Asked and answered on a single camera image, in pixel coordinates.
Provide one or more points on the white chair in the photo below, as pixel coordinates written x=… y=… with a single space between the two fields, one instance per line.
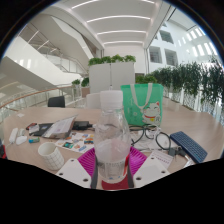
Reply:
x=93 y=100

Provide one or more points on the flat round red coaster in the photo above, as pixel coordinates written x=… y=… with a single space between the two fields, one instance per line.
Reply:
x=115 y=185

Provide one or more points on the colourful sticker sheet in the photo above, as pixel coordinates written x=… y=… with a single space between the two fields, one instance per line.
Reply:
x=75 y=141

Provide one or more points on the white planter wall with greenery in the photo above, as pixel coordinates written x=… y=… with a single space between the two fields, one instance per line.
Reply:
x=111 y=75

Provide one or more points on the small white case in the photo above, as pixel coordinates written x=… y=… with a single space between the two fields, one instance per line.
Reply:
x=21 y=140

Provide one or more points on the white grid-patterned cup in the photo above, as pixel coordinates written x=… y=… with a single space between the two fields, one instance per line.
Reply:
x=51 y=156

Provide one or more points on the ceiling light strips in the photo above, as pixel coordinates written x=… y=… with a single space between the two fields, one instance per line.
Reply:
x=118 y=25

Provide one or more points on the clear plastic water bottle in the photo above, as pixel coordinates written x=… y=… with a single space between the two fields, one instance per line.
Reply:
x=112 y=140

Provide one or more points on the white printed card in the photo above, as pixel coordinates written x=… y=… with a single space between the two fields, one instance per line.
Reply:
x=160 y=158

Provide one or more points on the small red and black box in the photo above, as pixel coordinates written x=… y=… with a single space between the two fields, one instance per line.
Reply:
x=31 y=126

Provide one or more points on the long white remote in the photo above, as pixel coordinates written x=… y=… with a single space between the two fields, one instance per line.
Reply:
x=13 y=135

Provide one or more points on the black office chair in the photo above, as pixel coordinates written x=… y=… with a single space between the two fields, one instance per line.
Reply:
x=56 y=101

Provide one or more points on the black pouch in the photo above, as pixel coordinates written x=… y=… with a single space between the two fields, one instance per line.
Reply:
x=81 y=125

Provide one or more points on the potted green shrub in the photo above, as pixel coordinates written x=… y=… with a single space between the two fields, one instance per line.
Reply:
x=85 y=85

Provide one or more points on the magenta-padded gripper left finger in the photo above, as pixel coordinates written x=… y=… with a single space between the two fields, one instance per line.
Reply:
x=73 y=171

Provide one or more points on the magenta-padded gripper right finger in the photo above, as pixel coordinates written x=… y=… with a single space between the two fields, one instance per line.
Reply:
x=150 y=170

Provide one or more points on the green cat-print tote bag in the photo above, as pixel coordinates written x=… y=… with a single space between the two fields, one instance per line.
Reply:
x=141 y=103

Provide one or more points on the green hedge plant row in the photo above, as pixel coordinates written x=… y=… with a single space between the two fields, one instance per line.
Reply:
x=193 y=80

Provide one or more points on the small teal tube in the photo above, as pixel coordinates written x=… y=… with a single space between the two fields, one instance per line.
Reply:
x=34 y=140

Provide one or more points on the blue keyboard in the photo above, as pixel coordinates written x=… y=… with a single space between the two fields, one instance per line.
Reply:
x=188 y=145

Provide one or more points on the black phone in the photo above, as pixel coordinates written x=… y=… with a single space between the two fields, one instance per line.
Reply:
x=43 y=129

